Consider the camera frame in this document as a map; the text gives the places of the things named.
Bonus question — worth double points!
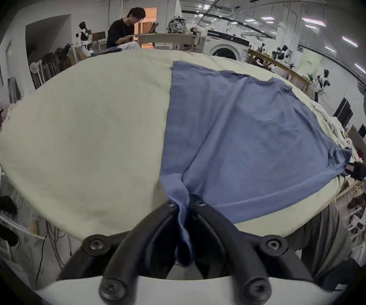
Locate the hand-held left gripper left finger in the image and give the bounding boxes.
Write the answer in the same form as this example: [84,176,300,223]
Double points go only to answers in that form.
[56,200,180,303]

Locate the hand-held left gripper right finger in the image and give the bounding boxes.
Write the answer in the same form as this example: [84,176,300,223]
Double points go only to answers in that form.
[191,199,314,304]

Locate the blue shirt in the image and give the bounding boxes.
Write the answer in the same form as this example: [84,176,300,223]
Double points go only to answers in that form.
[159,60,352,267]

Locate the white bunched cloth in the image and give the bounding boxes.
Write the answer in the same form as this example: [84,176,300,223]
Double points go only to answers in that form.
[310,102,354,154]

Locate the person's body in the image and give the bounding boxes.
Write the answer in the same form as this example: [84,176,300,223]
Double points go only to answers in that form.
[285,202,366,292]

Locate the white humanoid robot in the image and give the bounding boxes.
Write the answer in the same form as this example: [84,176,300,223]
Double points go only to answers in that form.
[76,22,95,58]
[313,69,331,103]

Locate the long wooden table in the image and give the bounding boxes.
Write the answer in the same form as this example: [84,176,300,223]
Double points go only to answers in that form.
[247,48,317,98]

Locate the bed with beige sheet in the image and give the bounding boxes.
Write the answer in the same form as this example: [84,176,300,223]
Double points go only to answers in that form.
[0,49,351,241]

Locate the white washing machine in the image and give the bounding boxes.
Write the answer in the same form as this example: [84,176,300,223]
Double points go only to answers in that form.
[204,29,251,60]

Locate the wooden table with backpack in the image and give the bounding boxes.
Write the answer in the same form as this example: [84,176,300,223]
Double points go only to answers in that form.
[135,14,202,52]

